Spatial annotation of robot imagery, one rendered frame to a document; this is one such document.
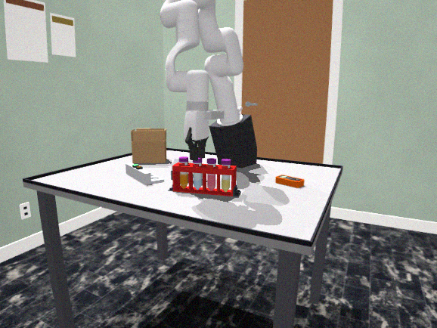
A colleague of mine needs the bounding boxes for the orange digital multimeter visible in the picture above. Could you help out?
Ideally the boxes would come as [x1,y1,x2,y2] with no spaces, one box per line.
[275,175,304,188]

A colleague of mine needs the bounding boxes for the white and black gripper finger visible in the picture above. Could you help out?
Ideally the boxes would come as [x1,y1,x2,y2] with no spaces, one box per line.
[185,127,198,161]
[197,136,209,158]

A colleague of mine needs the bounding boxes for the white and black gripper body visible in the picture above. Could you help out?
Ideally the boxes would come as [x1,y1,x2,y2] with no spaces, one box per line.
[184,110,209,141]

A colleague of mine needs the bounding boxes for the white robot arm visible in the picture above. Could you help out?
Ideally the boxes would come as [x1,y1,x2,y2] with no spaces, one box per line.
[160,0,243,126]

